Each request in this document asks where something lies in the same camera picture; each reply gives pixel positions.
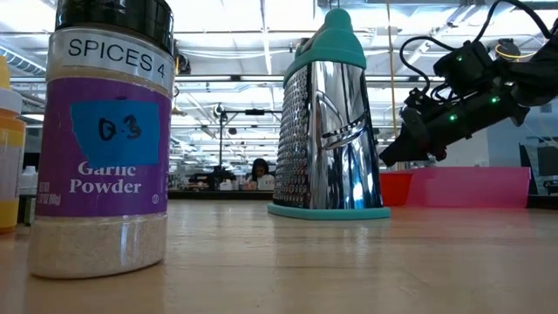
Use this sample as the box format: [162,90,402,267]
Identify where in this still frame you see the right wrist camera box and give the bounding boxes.
[433,40,502,95]

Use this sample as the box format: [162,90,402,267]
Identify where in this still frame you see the steel box grater teal trim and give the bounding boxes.
[267,7,392,222]

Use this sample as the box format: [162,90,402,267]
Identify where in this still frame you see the garlic powder spice jar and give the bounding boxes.
[26,0,176,280]

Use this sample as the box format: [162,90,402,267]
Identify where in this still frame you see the yellow mustard bottle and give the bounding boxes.
[0,54,26,236]

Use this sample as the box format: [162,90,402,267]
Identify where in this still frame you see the small white-capped dropper bottle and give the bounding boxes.
[19,165,39,226]

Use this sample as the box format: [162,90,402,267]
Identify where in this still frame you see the black aluminium table frame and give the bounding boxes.
[167,190,558,209]

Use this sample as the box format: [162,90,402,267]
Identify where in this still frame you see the person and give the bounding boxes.
[245,157,276,192]

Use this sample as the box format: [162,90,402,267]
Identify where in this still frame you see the yellow hanging cable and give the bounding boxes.
[385,0,400,139]

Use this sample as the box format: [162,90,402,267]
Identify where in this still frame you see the black computer monitor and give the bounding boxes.
[518,137,558,197]

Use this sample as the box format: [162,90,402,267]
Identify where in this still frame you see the pink plastic bin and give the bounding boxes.
[405,166,532,209]

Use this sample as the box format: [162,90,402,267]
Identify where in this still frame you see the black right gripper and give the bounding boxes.
[378,81,531,168]

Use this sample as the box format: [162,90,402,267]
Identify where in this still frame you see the black overhead camera stand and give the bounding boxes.
[212,103,284,169]

